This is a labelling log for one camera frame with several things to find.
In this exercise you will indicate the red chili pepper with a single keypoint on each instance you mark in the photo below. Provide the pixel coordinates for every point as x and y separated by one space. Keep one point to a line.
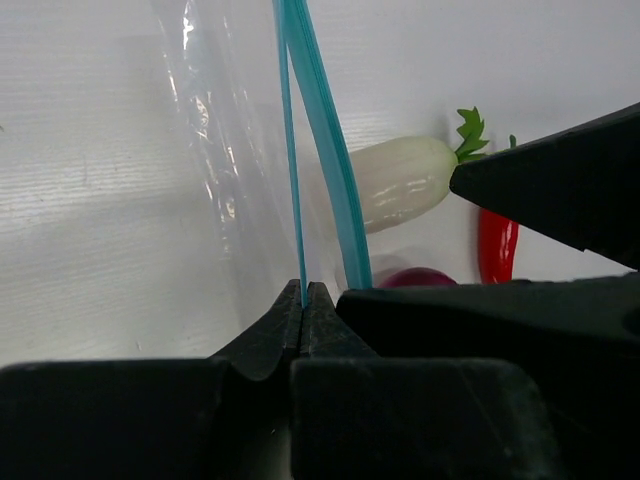
497 239

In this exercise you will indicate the purple onion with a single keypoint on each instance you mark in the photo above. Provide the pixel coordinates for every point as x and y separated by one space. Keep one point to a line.
416 276

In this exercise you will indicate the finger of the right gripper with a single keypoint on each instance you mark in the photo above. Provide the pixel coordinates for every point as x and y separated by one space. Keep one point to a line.
578 340
579 186

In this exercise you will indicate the white radish with leaves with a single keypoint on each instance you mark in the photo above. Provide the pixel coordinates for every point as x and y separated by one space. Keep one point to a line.
401 179

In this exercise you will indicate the clear zip top bag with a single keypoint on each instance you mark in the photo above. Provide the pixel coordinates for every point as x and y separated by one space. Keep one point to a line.
259 121

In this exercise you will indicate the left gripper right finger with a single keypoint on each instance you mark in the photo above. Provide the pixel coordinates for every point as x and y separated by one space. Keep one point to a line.
323 334

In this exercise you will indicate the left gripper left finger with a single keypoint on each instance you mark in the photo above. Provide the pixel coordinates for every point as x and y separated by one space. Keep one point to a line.
272 340

